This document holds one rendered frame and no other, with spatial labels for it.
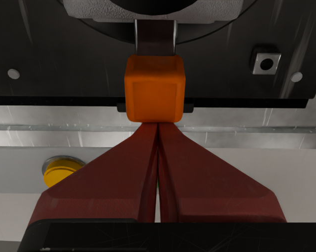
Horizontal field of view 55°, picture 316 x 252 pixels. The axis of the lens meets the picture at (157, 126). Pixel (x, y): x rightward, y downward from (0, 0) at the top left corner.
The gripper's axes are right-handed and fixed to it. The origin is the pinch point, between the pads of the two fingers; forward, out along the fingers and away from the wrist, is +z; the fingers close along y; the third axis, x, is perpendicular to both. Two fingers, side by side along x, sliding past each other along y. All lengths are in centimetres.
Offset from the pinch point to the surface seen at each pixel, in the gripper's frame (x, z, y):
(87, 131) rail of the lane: 8.1, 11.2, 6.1
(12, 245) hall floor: 193, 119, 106
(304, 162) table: 21.7, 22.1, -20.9
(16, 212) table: 33.9, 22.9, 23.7
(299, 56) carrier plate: 0.6, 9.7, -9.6
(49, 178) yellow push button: 12.8, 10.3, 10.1
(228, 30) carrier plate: -1.2, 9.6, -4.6
